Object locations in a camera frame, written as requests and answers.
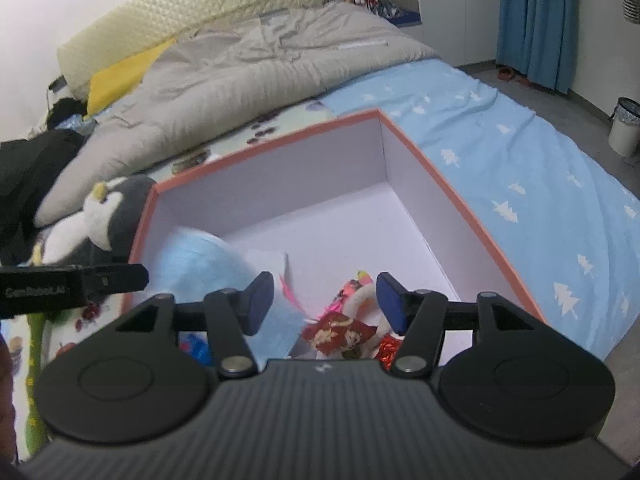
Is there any fruit print mat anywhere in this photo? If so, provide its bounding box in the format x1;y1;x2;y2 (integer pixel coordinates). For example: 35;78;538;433
10;97;341;461

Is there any blue curtain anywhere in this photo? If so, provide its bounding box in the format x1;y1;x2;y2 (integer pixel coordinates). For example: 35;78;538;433
495;0;581;95

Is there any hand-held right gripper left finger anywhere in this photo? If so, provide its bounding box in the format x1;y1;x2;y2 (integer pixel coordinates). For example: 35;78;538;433
112;271;276;378

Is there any red snack packet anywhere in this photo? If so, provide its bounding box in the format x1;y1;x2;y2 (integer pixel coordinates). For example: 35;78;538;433
302;312;378;358

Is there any blue face mask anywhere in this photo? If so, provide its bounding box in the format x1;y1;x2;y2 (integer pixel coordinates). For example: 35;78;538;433
147;227;308;358

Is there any yellow pillow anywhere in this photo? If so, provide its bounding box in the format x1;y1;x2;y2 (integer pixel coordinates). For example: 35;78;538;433
85;37;178;118

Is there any grey white penguin plush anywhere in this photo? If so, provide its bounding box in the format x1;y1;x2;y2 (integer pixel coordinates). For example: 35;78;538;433
30;175;158;266

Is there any blue tray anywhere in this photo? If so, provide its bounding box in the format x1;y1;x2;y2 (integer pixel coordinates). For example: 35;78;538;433
385;7;423;28

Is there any orange cardboard box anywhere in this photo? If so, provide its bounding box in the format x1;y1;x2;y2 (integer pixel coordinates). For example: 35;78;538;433
122;107;548;361

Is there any white trash bin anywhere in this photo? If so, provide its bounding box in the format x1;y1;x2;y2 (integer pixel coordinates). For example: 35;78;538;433
607;97;640;158

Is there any pink feather bird toy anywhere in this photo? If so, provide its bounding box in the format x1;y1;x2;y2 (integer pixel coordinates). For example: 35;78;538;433
280;270;373;323

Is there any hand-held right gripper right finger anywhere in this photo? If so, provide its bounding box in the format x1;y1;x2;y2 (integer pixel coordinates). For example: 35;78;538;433
376;271;538;378

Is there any cream padded headboard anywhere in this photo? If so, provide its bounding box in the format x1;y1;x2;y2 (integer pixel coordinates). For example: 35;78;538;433
56;0;323;98

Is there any light blue bed sheet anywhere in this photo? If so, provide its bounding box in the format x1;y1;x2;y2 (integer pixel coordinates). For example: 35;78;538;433
322;57;640;361

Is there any black clothing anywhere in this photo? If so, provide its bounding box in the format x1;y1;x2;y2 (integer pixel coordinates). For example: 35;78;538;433
0;97;88;266

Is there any green plush stick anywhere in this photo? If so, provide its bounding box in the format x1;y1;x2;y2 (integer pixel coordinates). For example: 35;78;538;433
25;310;48;441

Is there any grey duvet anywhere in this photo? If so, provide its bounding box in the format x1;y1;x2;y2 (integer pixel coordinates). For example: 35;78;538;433
35;0;438;226

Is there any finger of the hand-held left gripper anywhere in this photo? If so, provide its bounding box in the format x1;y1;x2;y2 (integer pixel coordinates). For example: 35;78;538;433
80;262;150;295

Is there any white wardrobe unit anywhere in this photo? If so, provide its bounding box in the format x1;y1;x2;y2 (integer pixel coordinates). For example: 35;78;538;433
320;0;501;68

